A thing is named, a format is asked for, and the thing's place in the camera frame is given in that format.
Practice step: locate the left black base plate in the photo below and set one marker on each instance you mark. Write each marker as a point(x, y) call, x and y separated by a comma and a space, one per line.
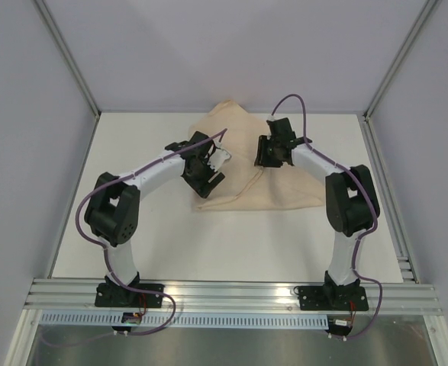
point(111, 295)

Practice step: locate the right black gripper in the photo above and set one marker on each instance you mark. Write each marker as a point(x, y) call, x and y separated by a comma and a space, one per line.
point(264, 152)

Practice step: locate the beige cloth drape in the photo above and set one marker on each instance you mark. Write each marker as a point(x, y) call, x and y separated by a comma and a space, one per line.
point(246, 186)

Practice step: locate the left aluminium frame post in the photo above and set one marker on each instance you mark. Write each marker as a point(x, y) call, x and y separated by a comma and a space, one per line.
point(57, 37)

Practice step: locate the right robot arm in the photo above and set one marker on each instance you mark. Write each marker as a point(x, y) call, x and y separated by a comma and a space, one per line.
point(351, 203)

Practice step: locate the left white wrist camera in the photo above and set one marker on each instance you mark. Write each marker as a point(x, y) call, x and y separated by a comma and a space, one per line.
point(218, 158)

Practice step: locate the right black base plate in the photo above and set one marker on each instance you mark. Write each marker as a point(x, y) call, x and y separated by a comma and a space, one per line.
point(329, 297)

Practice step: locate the aluminium frame post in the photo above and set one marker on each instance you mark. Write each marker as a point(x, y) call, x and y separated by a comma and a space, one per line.
point(57, 37)
point(415, 31)

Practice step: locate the slotted grey cable duct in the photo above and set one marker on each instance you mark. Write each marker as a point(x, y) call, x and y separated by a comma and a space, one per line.
point(190, 320)

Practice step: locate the right aluminium frame post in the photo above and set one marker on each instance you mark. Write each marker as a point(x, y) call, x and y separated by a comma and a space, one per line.
point(415, 31)

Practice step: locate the aluminium mounting rail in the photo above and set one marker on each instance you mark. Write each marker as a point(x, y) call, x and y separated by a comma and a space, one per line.
point(226, 297)

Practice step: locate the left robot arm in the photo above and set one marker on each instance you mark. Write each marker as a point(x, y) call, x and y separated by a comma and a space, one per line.
point(111, 210)

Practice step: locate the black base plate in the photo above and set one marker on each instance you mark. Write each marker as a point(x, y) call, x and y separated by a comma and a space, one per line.
point(111, 295)
point(329, 297)

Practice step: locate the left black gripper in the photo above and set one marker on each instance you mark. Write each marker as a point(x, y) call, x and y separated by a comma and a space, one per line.
point(204, 187)

